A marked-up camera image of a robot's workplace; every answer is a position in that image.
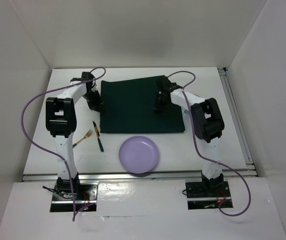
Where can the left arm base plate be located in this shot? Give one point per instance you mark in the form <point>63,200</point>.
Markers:
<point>86,199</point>

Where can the lilac plastic plate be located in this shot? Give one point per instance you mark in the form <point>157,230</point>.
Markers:
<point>138,155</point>

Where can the dark green cloth napkin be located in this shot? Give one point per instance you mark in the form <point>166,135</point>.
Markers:
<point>129,108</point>

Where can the gold fork green handle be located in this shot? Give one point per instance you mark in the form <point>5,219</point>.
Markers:
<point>86,136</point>

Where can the gold knife green handle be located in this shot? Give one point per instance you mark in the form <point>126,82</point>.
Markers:
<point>98,137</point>

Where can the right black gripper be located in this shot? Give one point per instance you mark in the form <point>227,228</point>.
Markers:
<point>158,107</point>

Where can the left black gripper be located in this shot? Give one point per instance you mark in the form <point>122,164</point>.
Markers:
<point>96,106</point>

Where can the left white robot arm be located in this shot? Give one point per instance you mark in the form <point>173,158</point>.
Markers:
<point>61,122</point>

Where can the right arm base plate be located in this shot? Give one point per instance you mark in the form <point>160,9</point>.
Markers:
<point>199,199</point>

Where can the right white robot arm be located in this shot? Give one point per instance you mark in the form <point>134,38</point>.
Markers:
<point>207,127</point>

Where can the aluminium rail front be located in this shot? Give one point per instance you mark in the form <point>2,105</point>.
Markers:
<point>159,175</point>

